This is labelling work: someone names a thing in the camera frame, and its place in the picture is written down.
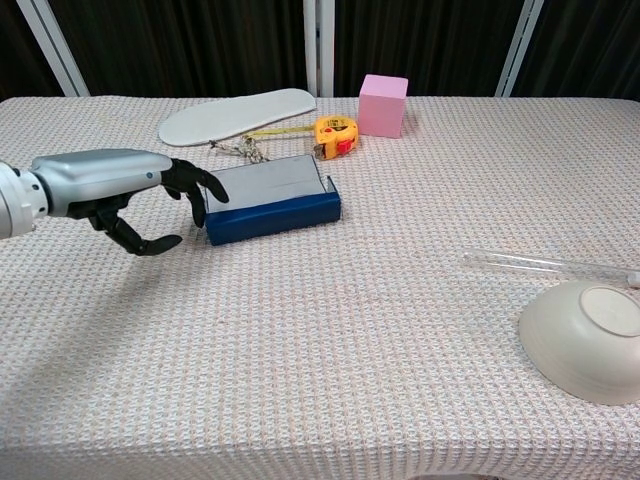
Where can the white frame post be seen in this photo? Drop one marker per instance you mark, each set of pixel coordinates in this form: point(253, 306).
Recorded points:
point(519, 50)
point(318, 45)
point(55, 50)

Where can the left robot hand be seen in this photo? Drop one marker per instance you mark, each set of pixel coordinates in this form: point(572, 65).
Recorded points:
point(100, 175)

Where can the beige upturned bowl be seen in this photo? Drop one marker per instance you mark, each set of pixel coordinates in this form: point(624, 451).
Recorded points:
point(575, 350)

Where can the yellow tape measure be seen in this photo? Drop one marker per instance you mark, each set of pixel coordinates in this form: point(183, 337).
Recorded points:
point(335, 135)

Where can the clear glass test tube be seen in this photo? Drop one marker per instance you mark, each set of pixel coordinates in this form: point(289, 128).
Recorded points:
point(500, 261)

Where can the pink white woven tablecloth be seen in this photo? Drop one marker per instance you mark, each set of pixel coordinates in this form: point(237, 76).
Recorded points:
point(320, 350)

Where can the pink cube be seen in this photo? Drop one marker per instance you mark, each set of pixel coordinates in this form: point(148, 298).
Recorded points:
point(382, 107)

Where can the white shoe insole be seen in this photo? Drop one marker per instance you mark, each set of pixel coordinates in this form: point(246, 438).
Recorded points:
point(230, 117)

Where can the black curtain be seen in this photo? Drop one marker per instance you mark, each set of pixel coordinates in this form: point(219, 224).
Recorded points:
point(200, 45)

